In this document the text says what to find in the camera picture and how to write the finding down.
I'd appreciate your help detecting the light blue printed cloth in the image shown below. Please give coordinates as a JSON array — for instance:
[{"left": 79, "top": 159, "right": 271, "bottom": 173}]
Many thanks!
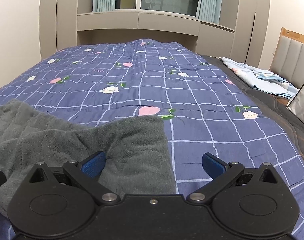
[{"left": 219, "top": 57, "right": 299, "bottom": 98}]

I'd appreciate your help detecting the white bag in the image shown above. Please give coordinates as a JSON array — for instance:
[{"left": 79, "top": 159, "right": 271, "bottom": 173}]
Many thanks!
[{"left": 286, "top": 75, "right": 304, "bottom": 128}]

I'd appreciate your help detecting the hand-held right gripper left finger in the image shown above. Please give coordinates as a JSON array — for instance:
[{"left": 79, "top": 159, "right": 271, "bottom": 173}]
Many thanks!
[{"left": 29, "top": 151, "right": 120, "bottom": 205}]

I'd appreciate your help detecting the padded wooden headboard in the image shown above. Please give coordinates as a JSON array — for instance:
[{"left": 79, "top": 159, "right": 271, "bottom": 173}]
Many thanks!
[{"left": 269, "top": 27, "right": 304, "bottom": 90}]

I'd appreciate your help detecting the beige window cabinet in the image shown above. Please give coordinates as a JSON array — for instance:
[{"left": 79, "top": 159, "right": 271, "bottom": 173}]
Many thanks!
[{"left": 76, "top": 10, "right": 236, "bottom": 55}]

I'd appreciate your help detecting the dark quilted bed sheet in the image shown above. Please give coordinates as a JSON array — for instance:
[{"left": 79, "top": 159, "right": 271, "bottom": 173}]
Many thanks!
[{"left": 199, "top": 54, "right": 304, "bottom": 178}]

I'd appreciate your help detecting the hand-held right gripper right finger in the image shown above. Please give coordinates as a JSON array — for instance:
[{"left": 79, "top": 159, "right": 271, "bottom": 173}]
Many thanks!
[{"left": 186, "top": 152, "right": 279, "bottom": 204}]

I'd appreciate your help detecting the purple checkered floral blanket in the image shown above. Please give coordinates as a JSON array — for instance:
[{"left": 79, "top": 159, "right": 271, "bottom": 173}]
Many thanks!
[{"left": 0, "top": 39, "right": 304, "bottom": 240}]

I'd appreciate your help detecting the beige wardrobe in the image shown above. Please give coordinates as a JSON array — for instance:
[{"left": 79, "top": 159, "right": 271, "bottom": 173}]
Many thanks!
[
  {"left": 229, "top": 0, "right": 271, "bottom": 64},
  {"left": 39, "top": 0, "right": 79, "bottom": 61}
]

